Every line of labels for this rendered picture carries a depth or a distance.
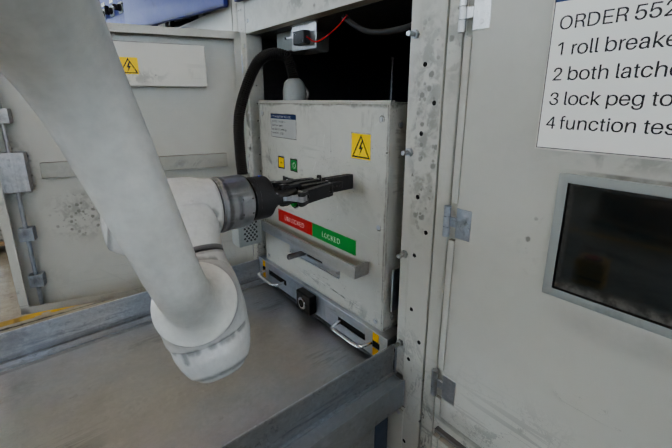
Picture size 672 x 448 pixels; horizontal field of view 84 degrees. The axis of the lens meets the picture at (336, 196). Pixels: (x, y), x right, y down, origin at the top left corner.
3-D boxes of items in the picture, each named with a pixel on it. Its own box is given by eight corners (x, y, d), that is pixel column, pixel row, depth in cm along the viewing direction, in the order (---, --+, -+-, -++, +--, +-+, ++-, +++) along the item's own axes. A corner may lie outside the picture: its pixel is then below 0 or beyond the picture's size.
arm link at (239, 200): (227, 240, 58) (262, 231, 61) (223, 182, 56) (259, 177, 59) (205, 225, 65) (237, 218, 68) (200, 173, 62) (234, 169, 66)
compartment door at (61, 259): (29, 303, 105) (-36, 17, 87) (254, 265, 129) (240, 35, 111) (21, 315, 99) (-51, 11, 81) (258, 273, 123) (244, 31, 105)
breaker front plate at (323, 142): (377, 339, 78) (385, 104, 66) (264, 263, 114) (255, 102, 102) (382, 337, 79) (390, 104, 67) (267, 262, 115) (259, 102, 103)
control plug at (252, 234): (239, 248, 101) (235, 186, 97) (231, 243, 105) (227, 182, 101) (265, 242, 106) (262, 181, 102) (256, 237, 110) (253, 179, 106)
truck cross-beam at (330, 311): (386, 365, 77) (387, 340, 75) (259, 274, 117) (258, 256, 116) (402, 355, 80) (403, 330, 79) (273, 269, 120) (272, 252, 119)
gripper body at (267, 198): (236, 215, 68) (280, 206, 73) (259, 227, 61) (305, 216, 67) (233, 174, 66) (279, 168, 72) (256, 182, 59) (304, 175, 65)
